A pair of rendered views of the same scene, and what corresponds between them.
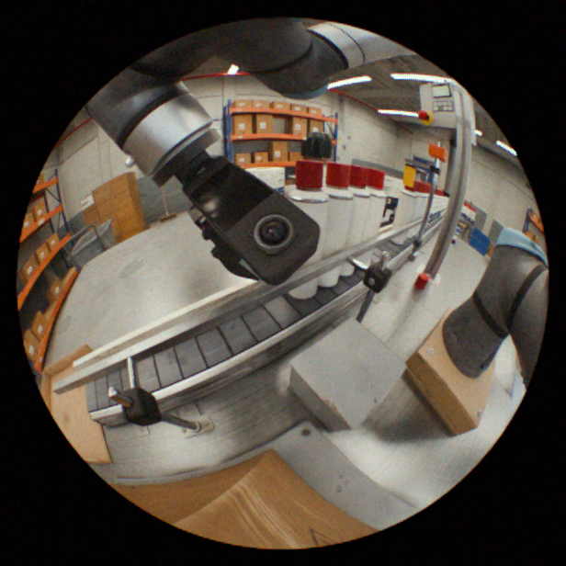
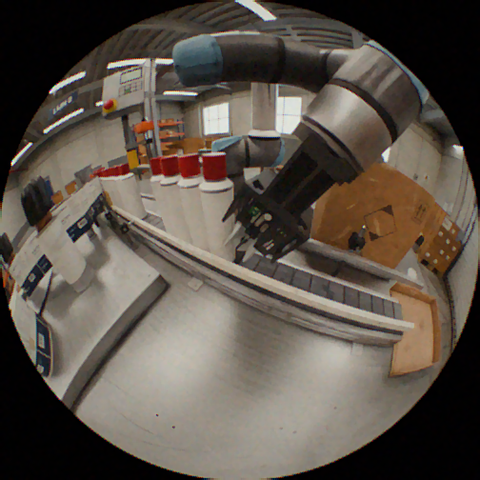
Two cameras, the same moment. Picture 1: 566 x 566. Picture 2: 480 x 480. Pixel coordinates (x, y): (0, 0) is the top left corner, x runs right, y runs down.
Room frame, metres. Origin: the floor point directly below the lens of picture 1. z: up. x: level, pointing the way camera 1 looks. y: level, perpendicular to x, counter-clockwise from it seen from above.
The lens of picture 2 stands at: (0.28, 0.16, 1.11)
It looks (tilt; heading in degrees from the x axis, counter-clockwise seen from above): 41 degrees down; 243
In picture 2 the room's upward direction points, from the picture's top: straight up
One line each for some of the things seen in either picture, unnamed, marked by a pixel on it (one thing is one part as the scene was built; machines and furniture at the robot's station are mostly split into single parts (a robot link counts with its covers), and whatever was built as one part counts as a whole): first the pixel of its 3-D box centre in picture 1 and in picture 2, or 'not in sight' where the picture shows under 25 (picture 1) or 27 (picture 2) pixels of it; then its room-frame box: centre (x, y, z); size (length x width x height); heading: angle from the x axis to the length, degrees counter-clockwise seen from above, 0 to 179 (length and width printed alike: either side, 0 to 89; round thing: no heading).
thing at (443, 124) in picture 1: (447, 110); (126, 91); (0.43, -0.47, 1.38); 0.17 x 0.10 x 0.19; 0
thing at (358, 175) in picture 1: (350, 222); (179, 206); (0.28, -0.12, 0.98); 0.05 x 0.05 x 0.20
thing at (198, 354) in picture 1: (391, 247); (144, 223); (0.43, -0.34, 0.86); 1.65 x 0.08 x 0.04; 125
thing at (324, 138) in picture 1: (317, 174); (51, 237); (0.62, -0.11, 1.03); 0.09 x 0.09 x 0.30
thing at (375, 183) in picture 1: (367, 220); (167, 201); (0.31, -0.16, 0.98); 0.05 x 0.05 x 0.20
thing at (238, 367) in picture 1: (391, 249); (144, 224); (0.43, -0.34, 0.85); 1.65 x 0.11 x 0.05; 125
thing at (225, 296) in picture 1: (323, 254); (184, 246); (0.30, -0.08, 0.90); 1.07 x 0.01 x 0.02; 125
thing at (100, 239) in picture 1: (98, 257); not in sight; (1.17, 2.23, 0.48); 0.89 x 0.63 x 0.96; 46
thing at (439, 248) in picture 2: not in sight; (437, 238); (-3.61, 1.38, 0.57); 1.20 x 0.85 x 1.14; 119
